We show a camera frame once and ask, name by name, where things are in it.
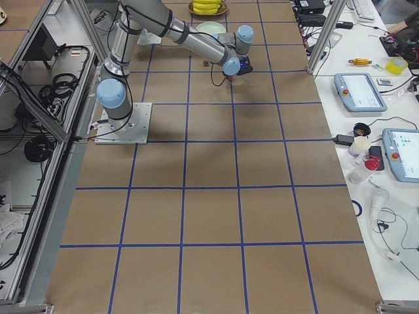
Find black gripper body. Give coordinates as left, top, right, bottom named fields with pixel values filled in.
left=237, top=56, right=253, bottom=76

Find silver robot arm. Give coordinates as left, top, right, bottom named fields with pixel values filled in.
left=96, top=1, right=254, bottom=133

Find light green plate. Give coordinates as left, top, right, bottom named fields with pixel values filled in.
left=196, top=22, right=226, bottom=35

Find wicker basket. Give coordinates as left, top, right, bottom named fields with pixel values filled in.
left=189, top=0, right=228, bottom=16

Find yellow banana bunch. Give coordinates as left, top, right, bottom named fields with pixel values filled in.
left=192, top=0, right=221, bottom=15

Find gold cylinder part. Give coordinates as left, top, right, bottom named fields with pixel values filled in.
left=348, top=58, right=372, bottom=66

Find far teach pendant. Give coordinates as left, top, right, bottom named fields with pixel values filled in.
left=334, top=73, right=388, bottom=112

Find teach pendant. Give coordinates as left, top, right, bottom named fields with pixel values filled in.
left=334, top=73, right=388, bottom=112
left=382, top=128, right=418, bottom=183

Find black power adapter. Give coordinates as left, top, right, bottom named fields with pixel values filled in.
left=332, top=134, right=354, bottom=147

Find black round bowl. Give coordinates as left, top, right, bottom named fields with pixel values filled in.
left=352, top=122, right=371, bottom=137

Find white paper cup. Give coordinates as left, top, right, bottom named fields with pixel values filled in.
left=348, top=136, right=371, bottom=157

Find yellow tape roll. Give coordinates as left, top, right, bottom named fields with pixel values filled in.
left=385, top=57, right=408, bottom=75

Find black phone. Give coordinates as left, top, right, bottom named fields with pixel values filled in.
left=369, top=146, right=385, bottom=171

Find red round object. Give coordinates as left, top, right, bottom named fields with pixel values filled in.
left=363, top=155, right=380, bottom=171

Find near teach pendant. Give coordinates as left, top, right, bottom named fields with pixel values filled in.
left=382, top=128, right=418, bottom=183

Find white handheld device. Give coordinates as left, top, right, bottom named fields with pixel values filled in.
left=370, top=188, right=390, bottom=228

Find black box left shelf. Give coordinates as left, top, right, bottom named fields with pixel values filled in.
left=23, top=24, right=58, bottom=69

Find aluminium frame post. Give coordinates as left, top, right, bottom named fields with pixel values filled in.
left=306, top=0, right=346, bottom=74

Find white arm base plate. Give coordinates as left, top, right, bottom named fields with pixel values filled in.
left=94, top=102, right=153, bottom=145

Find coiled black cables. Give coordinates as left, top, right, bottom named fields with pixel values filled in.
left=24, top=134, right=53, bottom=164

